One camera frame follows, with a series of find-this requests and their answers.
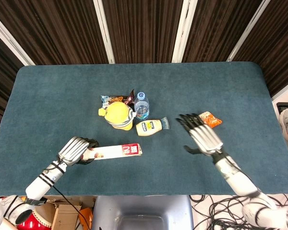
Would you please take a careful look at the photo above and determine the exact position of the white and red box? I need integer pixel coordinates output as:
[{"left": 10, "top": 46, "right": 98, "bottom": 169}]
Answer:
[{"left": 82, "top": 143, "right": 143, "bottom": 161}]

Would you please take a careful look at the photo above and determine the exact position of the blue snack bag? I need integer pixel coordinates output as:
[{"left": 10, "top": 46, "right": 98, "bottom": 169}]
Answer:
[{"left": 100, "top": 94, "right": 124, "bottom": 108}]

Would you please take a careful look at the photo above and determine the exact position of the grey plastic bin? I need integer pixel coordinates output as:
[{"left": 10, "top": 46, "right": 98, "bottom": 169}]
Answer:
[{"left": 91, "top": 195, "right": 195, "bottom": 230}]

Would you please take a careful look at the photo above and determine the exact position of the blue felt table cover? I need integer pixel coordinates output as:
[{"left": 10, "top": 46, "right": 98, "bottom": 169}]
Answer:
[{"left": 0, "top": 61, "right": 288, "bottom": 197}]

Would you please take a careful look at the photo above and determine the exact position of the cardboard box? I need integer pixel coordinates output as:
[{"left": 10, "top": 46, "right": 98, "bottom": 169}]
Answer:
[{"left": 33, "top": 195, "right": 96, "bottom": 230}]

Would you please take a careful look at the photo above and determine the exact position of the yellow striped plush toy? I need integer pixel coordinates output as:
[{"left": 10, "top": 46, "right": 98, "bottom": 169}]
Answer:
[{"left": 97, "top": 101, "right": 137, "bottom": 131}]

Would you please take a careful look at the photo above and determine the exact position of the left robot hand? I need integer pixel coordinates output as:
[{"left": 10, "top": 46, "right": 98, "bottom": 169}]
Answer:
[{"left": 57, "top": 136, "right": 99, "bottom": 166}]

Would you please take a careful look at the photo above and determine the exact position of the dark brown snack wrapper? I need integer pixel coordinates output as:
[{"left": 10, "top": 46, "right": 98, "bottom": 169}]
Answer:
[{"left": 123, "top": 89, "right": 135, "bottom": 106}]

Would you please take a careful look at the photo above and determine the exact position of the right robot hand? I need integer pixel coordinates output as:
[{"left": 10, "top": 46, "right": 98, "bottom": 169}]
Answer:
[{"left": 176, "top": 113, "right": 224, "bottom": 157}]

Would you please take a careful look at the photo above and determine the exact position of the red round drum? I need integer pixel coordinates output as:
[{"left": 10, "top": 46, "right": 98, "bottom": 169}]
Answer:
[{"left": 16, "top": 211, "right": 54, "bottom": 230}]

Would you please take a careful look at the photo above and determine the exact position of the mayonnaise squeeze bottle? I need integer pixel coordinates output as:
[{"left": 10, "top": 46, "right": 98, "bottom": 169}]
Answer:
[{"left": 135, "top": 116, "right": 171, "bottom": 137}]

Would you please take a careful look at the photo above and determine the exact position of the orange snack packet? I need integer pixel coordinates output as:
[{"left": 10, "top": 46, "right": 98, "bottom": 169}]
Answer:
[{"left": 198, "top": 111, "right": 223, "bottom": 129}]

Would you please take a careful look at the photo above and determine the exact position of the black cable tangle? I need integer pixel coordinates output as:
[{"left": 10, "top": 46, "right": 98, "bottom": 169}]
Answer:
[{"left": 190, "top": 193, "right": 288, "bottom": 230}]

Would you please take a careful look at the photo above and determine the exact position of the clear water bottle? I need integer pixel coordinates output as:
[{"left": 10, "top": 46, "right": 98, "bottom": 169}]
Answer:
[{"left": 133, "top": 92, "right": 150, "bottom": 120}]

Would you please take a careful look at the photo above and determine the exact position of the orange plastic bag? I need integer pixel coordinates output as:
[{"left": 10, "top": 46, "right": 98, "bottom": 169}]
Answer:
[{"left": 78, "top": 207, "right": 94, "bottom": 230}]

